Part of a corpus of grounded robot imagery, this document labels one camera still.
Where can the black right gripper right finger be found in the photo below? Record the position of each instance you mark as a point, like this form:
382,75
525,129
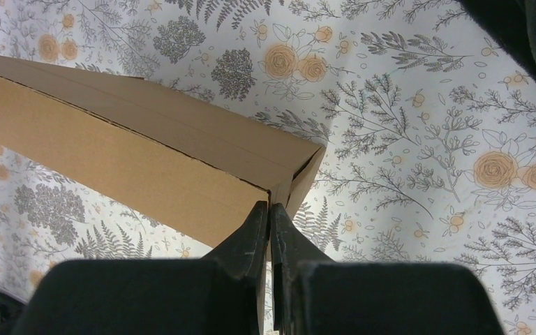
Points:
290,251

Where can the brown cardboard box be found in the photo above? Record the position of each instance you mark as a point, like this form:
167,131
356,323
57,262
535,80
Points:
185,163

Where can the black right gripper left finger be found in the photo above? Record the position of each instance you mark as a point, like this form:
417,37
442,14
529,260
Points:
238,284

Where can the black floral blanket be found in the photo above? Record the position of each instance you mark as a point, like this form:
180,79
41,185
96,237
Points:
512,24

